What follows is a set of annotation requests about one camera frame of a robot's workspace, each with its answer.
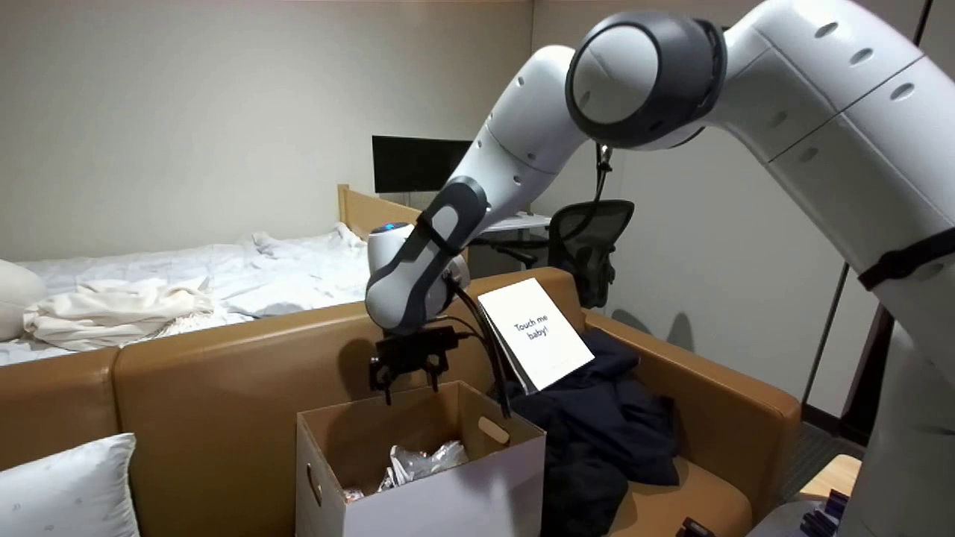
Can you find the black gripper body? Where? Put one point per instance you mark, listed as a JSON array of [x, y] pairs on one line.
[[406, 358]]

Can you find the white plastic bag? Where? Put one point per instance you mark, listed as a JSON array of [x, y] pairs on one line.
[[412, 462]]

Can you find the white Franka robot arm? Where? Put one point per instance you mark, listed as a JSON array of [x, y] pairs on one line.
[[794, 107]]

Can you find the white-sided cardboard box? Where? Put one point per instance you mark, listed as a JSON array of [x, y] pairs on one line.
[[437, 495]]

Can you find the brown cardboard box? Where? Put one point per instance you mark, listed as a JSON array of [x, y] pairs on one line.
[[199, 397]]

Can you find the white sign with text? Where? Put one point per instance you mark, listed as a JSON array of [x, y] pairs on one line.
[[539, 331]]

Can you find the wooden partition panel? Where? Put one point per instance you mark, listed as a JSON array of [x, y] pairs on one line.
[[367, 210]]

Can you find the white desk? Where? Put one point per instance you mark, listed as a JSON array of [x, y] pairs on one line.
[[510, 224]]

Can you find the dark navy garment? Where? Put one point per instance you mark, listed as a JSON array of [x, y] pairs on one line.
[[607, 417]]

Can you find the black garment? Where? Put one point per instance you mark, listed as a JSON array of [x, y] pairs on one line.
[[585, 503]]

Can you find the black monitor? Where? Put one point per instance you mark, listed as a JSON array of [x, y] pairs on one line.
[[419, 164]]

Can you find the black mesh office chair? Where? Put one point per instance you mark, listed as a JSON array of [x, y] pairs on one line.
[[593, 240]]

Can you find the crumpled white blanket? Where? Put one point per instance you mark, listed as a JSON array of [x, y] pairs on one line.
[[109, 310]]

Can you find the white square pillow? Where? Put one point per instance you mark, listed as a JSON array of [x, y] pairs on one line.
[[63, 494]]

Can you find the round white pillow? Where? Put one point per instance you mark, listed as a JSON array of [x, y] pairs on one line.
[[15, 298]]

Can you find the small wooden side table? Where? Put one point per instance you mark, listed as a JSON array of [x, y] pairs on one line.
[[831, 474]]

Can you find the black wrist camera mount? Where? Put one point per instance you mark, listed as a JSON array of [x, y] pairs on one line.
[[427, 335]]

